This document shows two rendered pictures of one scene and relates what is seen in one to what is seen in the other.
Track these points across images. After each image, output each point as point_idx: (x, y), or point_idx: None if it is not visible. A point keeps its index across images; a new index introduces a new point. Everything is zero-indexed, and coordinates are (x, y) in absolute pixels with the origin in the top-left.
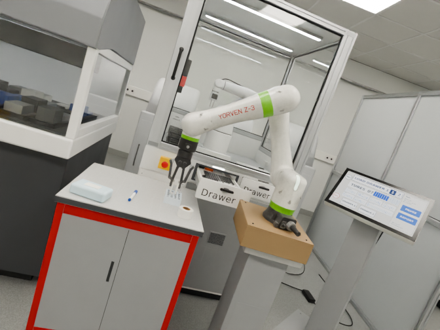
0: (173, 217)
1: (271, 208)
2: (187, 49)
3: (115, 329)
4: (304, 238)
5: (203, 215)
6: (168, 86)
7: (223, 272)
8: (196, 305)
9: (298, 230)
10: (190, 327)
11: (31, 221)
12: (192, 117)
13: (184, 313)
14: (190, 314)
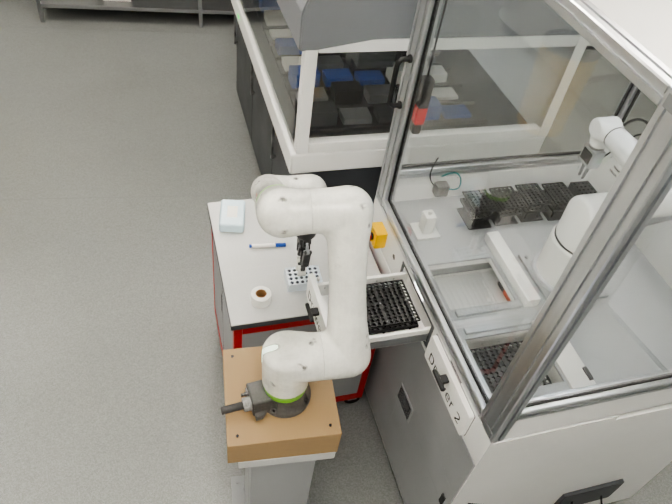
0: (246, 291)
1: None
2: (415, 60)
3: None
4: (245, 435)
5: (399, 349)
6: (396, 116)
7: (404, 462)
8: (368, 463)
9: (272, 429)
10: (318, 462)
11: None
12: (254, 181)
13: (340, 449)
14: (343, 458)
